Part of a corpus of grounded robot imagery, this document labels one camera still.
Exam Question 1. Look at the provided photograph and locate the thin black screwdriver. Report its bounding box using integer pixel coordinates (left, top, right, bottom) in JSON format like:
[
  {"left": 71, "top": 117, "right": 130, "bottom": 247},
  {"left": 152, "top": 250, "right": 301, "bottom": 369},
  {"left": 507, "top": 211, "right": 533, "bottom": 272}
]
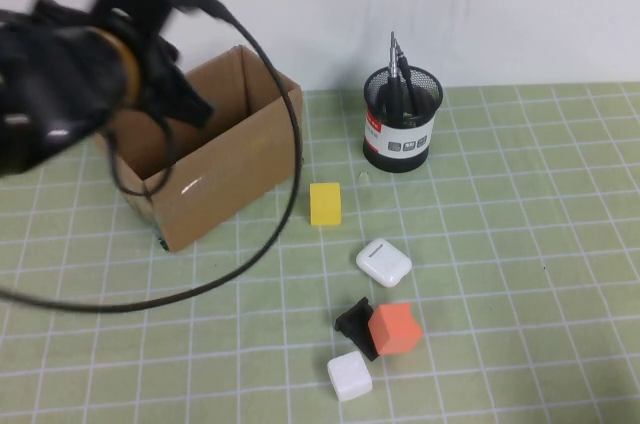
[{"left": 394, "top": 38, "right": 424, "bottom": 113}]

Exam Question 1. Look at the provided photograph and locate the yellow cube block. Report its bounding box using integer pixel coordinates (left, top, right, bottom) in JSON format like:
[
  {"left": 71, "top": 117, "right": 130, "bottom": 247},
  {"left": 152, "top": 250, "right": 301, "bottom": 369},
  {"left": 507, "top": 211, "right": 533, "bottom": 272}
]
[{"left": 308, "top": 181, "right": 344, "bottom": 228}]

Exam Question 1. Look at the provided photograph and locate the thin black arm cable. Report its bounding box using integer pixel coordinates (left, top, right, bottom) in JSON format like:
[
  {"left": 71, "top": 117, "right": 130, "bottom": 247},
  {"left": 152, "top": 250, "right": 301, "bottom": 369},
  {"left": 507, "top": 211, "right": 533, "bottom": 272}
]
[{"left": 105, "top": 124, "right": 176, "bottom": 198}]

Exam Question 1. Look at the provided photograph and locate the black left camera cable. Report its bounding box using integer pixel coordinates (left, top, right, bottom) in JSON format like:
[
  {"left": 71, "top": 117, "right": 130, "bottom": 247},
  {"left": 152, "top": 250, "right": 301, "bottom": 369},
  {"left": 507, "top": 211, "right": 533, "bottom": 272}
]
[{"left": 0, "top": 0, "right": 305, "bottom": 314}]

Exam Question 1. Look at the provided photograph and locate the open brown cardboard box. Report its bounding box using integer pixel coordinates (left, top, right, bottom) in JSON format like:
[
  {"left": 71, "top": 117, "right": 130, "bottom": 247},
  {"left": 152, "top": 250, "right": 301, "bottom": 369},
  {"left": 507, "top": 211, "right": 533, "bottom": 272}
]
[{"left": 93, "top": 43, "right": 305, "bottom": 253}]

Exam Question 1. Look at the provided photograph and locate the white earbuds case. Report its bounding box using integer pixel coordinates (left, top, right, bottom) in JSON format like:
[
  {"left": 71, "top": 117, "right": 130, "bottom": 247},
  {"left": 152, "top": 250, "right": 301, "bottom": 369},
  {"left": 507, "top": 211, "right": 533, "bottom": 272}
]
[{"left": 355, "top": 237, "right": 413, "bottom": 289}]

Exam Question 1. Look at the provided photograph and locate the white cube block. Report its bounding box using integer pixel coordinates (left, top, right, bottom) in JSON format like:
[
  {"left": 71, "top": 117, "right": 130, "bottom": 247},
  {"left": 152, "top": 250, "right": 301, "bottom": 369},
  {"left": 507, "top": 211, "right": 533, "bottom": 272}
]
[{"left": 327, "top": 349, "right": 374, "bottom": 402}]

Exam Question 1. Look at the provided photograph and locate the orange cube block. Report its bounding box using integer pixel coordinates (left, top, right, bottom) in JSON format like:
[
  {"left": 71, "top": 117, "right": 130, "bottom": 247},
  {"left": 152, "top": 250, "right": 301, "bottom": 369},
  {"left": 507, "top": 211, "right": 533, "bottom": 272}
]
[{"left": 367, "top": 301, "right": 425, "bottom": 357}]

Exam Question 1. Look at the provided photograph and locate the black plastic bracket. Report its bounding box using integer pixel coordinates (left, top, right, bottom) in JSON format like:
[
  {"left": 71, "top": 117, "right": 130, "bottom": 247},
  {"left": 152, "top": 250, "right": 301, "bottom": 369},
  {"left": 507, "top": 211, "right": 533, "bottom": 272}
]
[{"left": 333, "top": 295, "right": 381, "bottom": 362}]

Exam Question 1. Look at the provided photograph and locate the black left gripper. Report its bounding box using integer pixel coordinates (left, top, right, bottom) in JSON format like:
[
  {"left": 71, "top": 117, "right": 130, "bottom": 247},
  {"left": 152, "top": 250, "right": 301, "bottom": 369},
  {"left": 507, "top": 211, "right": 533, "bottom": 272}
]
[{"left": 99, "top": 6, "right": 217, "bottom": 131}]

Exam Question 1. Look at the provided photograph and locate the black mesh pen holder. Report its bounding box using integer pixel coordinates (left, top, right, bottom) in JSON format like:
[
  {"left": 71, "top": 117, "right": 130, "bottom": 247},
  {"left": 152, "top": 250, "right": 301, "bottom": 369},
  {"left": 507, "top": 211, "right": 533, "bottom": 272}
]
[{"left": 362, "top": 63, "right": 445, "bottom": 174}]

